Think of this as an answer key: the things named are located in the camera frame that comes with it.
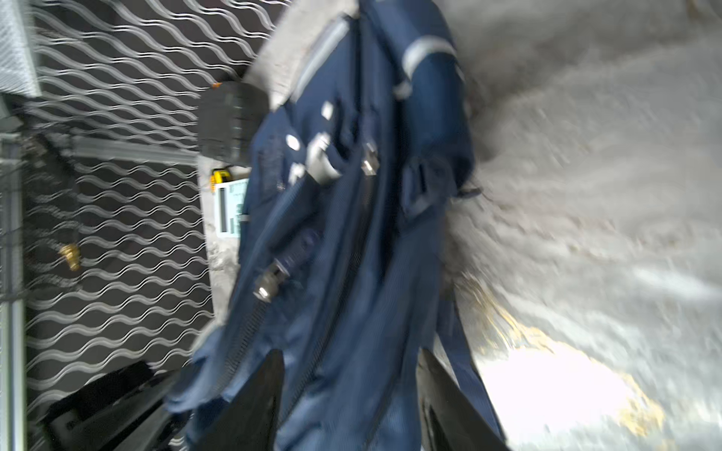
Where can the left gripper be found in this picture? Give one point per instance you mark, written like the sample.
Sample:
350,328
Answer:
123,410

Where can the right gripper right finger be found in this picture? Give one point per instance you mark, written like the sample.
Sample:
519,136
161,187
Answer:
448,419

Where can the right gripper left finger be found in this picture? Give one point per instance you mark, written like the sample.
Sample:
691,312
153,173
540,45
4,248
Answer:
250,422

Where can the navy blue backpack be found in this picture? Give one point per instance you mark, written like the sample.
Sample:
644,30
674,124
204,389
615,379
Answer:
342,239

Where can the black zippered case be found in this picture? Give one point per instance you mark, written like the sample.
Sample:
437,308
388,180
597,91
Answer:
228,116

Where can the teal calculator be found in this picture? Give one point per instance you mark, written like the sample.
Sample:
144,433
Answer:
229,200

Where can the yellow black tape measure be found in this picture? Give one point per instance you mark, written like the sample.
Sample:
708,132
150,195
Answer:
218,176

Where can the black wire basket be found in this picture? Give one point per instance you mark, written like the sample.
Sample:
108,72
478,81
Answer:
40,225

